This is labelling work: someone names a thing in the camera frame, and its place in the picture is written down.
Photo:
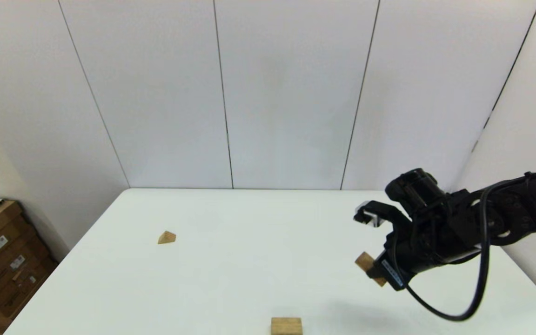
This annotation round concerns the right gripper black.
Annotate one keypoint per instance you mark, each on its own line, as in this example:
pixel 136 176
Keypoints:
pixel 426 246

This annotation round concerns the rectangular wooden building block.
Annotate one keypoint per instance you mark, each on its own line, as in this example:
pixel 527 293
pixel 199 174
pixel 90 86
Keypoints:
pixel 365 261

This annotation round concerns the arched wooden building block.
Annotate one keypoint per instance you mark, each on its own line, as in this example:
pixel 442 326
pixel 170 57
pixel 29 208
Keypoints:
pixel 286 326

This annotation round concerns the triangular wooden building block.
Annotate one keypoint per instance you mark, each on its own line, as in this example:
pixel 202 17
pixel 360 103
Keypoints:
pixel 166 238

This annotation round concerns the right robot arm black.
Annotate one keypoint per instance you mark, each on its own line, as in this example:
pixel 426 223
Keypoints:
pixel 519 214

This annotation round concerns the cardboard box with white labels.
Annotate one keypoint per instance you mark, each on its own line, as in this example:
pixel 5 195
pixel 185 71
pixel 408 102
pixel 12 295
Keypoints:
pixel 12 260

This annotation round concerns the right camera mount bracket black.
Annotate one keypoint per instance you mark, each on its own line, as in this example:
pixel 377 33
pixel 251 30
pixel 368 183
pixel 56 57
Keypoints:
pixel 392 212

